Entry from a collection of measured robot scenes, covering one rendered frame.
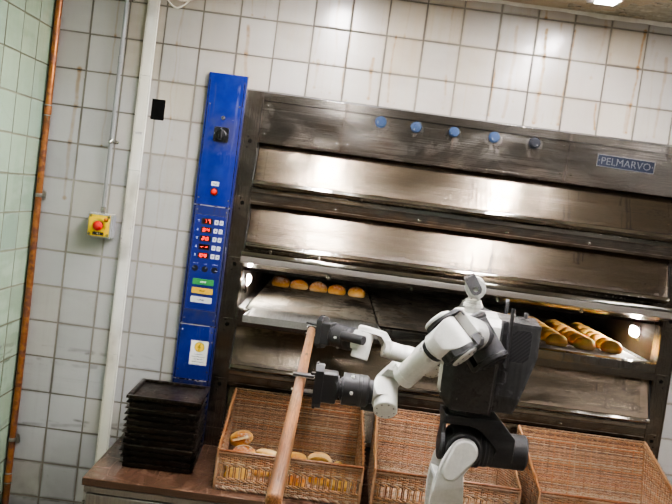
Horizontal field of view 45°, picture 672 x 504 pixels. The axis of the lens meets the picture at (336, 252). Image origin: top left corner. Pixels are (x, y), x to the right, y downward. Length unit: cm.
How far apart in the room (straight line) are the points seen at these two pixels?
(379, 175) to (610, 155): 97
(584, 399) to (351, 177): 137
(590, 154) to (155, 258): 188
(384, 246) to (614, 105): 112
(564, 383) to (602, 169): 92
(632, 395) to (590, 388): 18
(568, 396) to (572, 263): 57
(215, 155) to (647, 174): 181
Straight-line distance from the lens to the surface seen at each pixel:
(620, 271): 368
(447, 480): 268
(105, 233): 353
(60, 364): 373
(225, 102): 349
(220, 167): 347
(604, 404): 373
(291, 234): 347
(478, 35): 357
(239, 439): 349
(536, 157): 358
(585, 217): 360
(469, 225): 351
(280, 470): 158
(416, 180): 349
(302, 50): 352
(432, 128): 351
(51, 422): 380
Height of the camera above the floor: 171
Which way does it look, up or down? 4 degrees down
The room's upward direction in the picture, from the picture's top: 8 degrees clockwise
